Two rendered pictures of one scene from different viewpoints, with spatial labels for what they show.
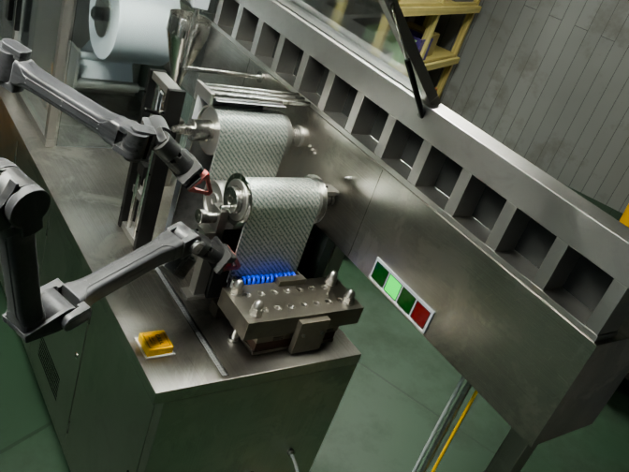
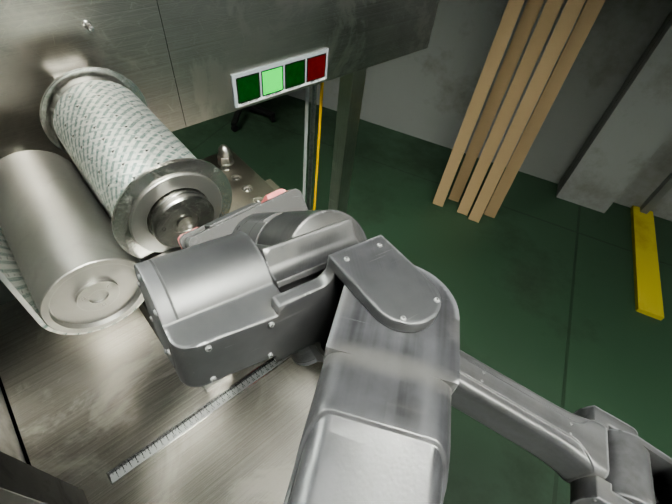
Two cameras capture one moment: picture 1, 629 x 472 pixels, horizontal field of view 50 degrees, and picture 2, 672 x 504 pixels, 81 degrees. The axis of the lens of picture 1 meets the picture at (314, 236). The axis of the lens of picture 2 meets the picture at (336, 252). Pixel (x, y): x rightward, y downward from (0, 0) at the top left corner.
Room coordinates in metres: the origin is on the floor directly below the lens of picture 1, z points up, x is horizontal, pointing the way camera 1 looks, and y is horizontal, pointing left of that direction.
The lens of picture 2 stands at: (1.49, 0.58, 1.60)
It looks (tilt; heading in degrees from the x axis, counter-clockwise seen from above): 49 degrees down; 267
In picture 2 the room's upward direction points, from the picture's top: 7 degrees clockwise
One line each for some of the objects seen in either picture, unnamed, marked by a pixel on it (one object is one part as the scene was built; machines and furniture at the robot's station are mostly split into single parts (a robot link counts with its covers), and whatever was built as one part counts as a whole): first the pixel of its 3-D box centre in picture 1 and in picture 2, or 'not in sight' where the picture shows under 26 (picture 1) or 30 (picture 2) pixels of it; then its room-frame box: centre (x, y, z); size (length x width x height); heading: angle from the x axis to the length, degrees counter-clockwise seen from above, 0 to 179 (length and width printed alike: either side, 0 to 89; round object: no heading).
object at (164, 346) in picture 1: (155, 343); not in sight; (1.39, 0.29, 0.91); 0.07 x 0.07 x 0.02; 43
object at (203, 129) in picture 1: (199, 130); not in sight; (1.84, 0.42, 1.34); 0.06 x 0.06 x 0.06; 43
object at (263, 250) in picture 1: (270, 253); not in sight; (1.70, 0.10, 1.10); 0.23 x 0.01 x 0.18; 133
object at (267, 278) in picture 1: (267, 279); not in sight; (1.69, 0.09, 1.03); 0.21 x 0.04 x 0.03; 133
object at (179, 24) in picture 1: (188, 24); not in sight; (2.27, 0.64, 1.50); 0.14 x 0.14 x 0.06
